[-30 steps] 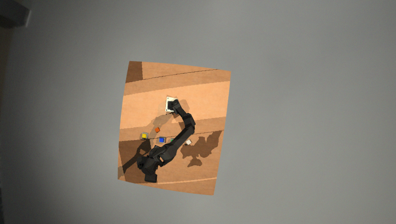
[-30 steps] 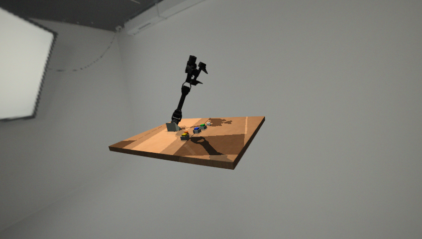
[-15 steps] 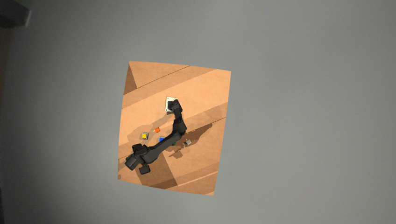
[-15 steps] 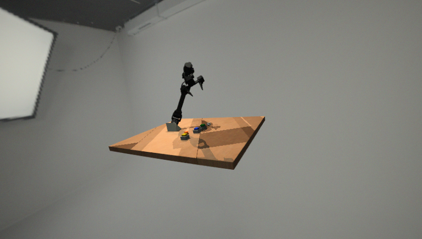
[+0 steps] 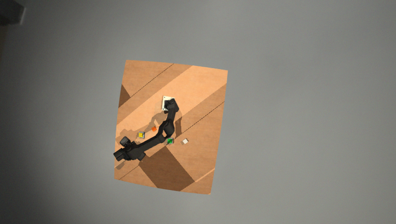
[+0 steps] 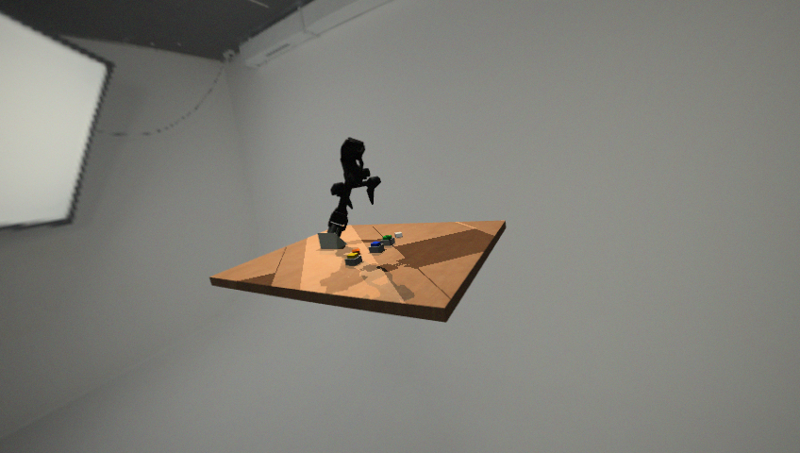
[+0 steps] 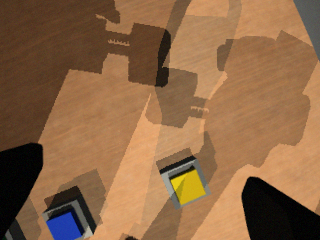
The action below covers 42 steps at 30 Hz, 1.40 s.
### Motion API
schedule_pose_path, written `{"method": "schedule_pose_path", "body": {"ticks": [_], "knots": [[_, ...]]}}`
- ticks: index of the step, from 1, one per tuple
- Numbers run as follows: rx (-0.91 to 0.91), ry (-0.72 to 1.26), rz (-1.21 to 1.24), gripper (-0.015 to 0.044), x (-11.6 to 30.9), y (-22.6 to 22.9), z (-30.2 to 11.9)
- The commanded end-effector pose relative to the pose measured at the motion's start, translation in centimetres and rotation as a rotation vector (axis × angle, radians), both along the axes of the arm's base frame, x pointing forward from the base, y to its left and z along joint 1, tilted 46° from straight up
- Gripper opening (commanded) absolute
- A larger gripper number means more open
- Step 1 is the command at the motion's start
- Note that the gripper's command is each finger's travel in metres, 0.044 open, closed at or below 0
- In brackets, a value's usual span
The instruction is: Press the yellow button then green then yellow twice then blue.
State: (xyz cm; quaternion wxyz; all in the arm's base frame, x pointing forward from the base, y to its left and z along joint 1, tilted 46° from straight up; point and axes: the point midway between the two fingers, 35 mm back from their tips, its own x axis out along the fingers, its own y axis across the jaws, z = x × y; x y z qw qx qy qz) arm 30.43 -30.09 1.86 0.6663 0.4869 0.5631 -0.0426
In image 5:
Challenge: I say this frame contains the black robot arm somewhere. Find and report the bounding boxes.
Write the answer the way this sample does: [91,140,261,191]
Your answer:
[114,98,179,161]

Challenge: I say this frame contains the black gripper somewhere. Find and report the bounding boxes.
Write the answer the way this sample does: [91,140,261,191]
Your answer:
[120,136,146,161]

